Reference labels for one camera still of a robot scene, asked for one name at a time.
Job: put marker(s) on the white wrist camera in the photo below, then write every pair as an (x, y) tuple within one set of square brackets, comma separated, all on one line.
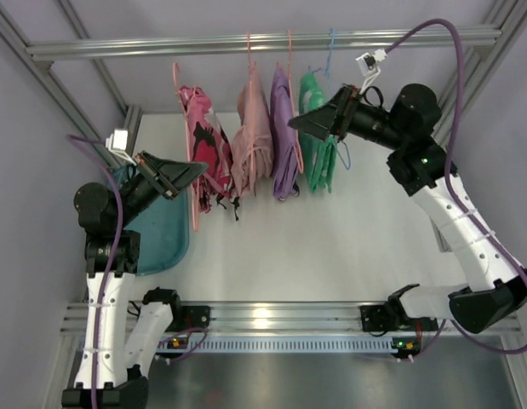
[(117, 144), (369, 65)]

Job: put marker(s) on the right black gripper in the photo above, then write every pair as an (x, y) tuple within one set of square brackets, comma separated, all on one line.
[(345, 114)]

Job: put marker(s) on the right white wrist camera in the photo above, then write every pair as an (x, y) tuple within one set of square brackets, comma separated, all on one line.
[(369, 65)]

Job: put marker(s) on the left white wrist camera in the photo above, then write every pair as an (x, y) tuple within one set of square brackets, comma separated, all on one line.
[(117, 144)]

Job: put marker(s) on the purple trousers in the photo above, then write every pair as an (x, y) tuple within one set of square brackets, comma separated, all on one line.
[(285, 163)]

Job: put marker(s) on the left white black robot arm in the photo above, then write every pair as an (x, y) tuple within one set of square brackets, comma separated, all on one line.
[(115, 364)]

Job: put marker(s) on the teal plastic bin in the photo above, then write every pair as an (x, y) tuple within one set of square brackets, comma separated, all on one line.
[(164, 229)]

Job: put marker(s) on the slotted grey cable duct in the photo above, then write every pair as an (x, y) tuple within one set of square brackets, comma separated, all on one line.
[(270, 345)]

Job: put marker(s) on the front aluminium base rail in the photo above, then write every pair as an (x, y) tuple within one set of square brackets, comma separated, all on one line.
[(275, 319)]

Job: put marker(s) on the aluminium frame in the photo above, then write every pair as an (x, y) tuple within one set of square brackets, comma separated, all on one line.
[(361, 242)]

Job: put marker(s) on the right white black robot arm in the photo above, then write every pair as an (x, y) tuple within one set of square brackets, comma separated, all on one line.
[(492, 288)]

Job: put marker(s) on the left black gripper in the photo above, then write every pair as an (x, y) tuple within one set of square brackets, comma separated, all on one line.
[(157, 175)]

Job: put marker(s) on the green patterned trousers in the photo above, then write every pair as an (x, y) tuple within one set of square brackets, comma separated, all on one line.
[(319, 157)]

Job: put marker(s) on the pink patterned trousers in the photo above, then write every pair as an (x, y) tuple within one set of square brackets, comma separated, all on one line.
[(209, 144)]

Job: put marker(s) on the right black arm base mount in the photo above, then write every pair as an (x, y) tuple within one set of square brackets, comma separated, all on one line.
[(380, 319)]

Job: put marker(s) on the aluminium hanging rail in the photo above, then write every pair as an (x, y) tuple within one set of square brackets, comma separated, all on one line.
[(92, 49)]

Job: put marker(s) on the light pink trousers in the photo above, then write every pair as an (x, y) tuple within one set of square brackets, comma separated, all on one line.
[(240, 146)]

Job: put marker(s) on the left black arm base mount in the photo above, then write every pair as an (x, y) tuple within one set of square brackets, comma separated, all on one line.
[(190, 316)]

